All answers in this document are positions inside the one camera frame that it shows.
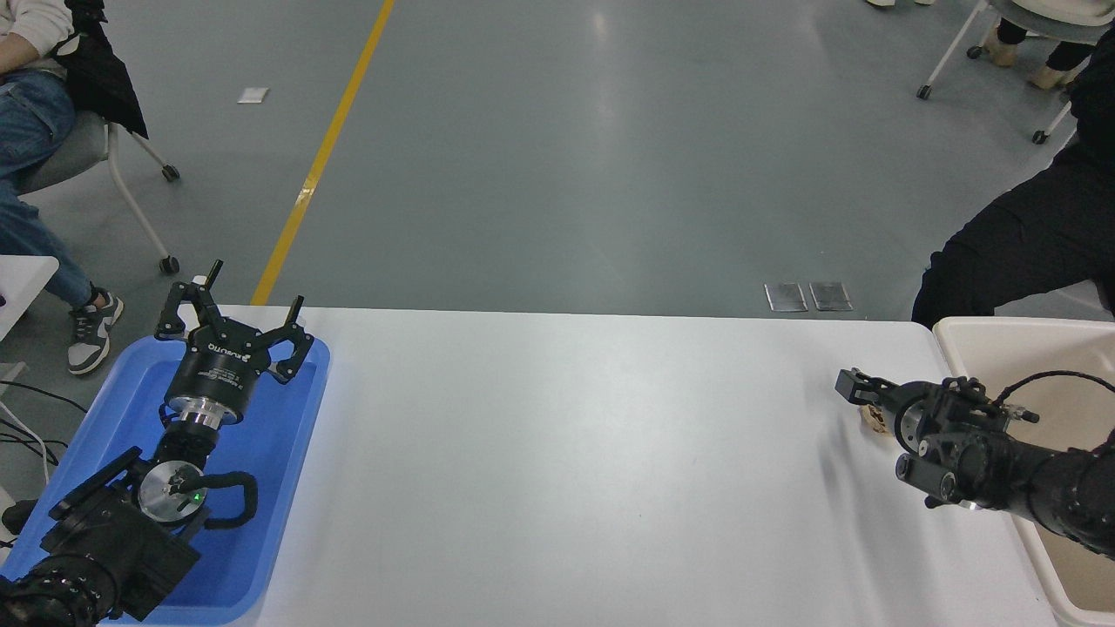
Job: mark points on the tan paper ball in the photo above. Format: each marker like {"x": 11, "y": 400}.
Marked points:
{"x": 875, "y": 420}

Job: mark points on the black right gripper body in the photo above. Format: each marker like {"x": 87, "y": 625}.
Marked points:
{"x": 949, "y": 409}

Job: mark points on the walking person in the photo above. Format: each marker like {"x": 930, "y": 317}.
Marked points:
{"x": 880, "y": 3}

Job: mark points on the black jacket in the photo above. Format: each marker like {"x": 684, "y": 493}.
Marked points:
{"x": 104, "y": 83}

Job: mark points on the metal floor plate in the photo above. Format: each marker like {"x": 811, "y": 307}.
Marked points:
{"x": 785, "y": 297}
{"x": 830, "y": 296}

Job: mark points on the seated person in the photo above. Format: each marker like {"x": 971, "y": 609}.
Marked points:
{"x": 1067, "y": 57}
{"x": 26, "y": 122}

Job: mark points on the blue plastic tray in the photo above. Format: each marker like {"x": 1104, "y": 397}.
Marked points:
{"x": 261, "y": 488}

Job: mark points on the small white table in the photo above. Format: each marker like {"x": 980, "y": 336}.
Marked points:
{"x": 22, "y": 283}

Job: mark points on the small black object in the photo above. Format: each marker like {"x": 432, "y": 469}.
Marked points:
{"x": 16, "y": 518}

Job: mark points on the large pale bin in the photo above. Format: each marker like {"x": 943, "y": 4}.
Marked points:
{"x": 984, "y": 348}

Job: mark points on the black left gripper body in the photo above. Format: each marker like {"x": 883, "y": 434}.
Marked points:
{"x": 218, "y": 366}

